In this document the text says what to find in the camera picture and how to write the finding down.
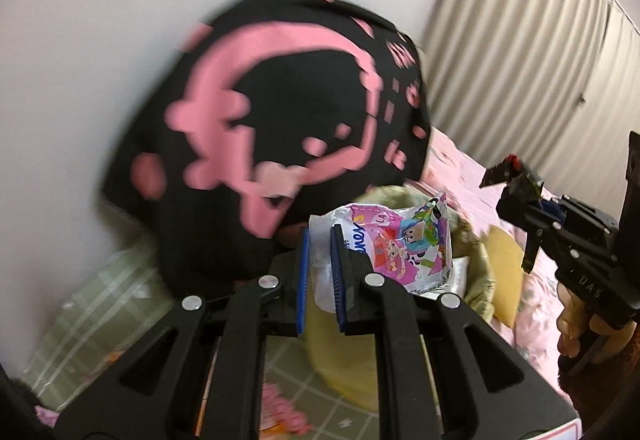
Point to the black pink printed pillow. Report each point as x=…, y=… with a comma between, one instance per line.
x=300, y=120

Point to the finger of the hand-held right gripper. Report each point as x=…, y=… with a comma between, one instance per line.
x=585, y=217
x=530, y=215

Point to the black red wrapper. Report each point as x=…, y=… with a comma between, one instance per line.
x=512, y=177

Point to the pink white cartoon packet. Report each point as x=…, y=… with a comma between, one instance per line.
x=390, y=245

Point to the pink floral blanket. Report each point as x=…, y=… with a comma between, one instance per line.
x=500, y=180

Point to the yellow cushion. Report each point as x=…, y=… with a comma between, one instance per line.
x=505, y=270

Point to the beige pleated curtain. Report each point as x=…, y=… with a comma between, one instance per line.
x=525, y=45

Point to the person's right hand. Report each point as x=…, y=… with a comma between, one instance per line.
x=570, y=315

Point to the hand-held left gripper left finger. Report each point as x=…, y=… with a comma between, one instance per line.
x=301, y=280

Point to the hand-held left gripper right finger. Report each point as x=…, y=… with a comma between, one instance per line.
x=340, y=280

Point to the green grid bed sheet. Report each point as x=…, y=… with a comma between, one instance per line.
x=100, y=310

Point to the person's right forearm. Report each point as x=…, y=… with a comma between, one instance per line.
x=580, y=387

